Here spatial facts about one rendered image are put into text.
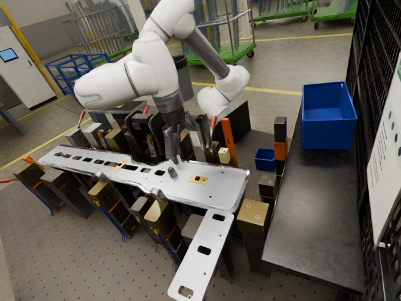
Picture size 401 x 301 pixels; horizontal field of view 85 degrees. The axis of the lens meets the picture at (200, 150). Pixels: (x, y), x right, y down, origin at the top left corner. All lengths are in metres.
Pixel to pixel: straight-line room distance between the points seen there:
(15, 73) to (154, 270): 7.18
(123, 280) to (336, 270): 0.85
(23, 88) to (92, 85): 7.21
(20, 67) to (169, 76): 7.29
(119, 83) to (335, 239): 0.70
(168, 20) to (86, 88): 0.61
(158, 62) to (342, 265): 0.68
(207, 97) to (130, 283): 1.14
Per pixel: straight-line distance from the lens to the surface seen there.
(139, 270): 1.15
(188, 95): 4.15
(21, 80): 7.85
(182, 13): 1.18
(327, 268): 0.66
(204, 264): 0.71
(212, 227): 0.76
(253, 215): 0.69
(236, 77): 1.48
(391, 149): 0.51
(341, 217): 0.74
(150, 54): 0.63
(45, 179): 1.42
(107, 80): 0.65
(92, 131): 1.45
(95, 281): 1.25
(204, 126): 0.92
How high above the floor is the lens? 1.63
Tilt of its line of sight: 36 degrees down
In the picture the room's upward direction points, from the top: 18 degrees counter-clockwise
